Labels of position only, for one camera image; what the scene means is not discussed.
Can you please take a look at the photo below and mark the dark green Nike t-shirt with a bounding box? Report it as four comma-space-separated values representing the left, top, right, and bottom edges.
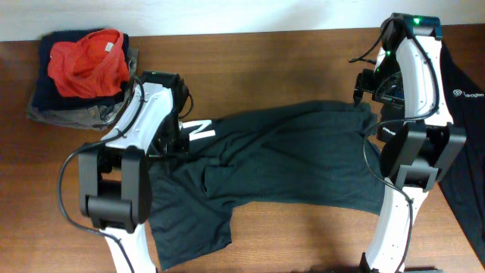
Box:
149, 101, 384, 269

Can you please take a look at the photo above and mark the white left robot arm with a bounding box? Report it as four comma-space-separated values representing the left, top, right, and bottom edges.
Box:
78, 71, 190, 272

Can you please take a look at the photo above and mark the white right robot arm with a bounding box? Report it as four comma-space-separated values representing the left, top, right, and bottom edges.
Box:
353, 13, 466, 272

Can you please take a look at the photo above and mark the grey folded garment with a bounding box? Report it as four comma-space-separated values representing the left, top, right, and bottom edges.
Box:
27, 47, 138, 130

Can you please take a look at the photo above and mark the red folded garment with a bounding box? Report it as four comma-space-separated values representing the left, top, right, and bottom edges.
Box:
48, 29, 130, 99

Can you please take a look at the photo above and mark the black garment with white logo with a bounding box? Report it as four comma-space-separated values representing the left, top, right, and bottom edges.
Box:
440, 45, 484, 263

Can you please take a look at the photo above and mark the navy folded garment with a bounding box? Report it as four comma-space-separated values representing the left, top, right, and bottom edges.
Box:
33, 29, 129, 111

